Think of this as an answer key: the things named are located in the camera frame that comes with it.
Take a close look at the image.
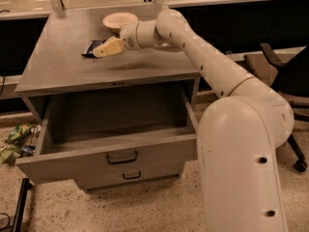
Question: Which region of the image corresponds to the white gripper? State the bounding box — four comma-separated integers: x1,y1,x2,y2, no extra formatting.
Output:
92,22,139,58

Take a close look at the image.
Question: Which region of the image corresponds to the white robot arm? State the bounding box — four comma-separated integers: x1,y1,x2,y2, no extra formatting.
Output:
94,8,295,232

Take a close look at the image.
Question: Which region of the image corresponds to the grey drawer cabinet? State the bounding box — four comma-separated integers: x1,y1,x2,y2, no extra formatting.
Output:
14,3,205,193

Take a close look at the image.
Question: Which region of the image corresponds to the grey open top drawer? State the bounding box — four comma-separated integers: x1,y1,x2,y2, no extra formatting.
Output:
16,83,197,184

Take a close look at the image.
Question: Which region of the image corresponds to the grey lower drawer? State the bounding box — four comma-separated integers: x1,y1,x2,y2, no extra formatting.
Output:
74,162,184,191

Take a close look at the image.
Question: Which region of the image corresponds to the white paper bowl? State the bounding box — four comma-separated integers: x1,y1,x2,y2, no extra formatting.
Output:
102,13,138,34

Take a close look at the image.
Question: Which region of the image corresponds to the green snack bags pile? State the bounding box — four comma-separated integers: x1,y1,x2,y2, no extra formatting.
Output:
0,123,42,165

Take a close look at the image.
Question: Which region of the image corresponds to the black stand base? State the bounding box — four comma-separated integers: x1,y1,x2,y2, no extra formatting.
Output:
0,178,33,232

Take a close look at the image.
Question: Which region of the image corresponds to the black office chair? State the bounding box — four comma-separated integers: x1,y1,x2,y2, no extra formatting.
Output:
243,42,309,174

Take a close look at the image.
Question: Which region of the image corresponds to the grey metal upright post left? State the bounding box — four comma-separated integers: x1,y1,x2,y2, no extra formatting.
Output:
50,0,66,17

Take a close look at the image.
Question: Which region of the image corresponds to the black top drawer handle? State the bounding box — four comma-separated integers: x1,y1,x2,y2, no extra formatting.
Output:
106,151,138,165

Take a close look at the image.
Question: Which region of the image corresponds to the black drawer handle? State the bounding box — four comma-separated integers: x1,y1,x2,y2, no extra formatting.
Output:
123,171,141,180
106,151,138,165

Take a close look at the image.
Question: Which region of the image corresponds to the black lower drawer handle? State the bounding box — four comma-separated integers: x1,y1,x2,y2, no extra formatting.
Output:
123,171,141,180

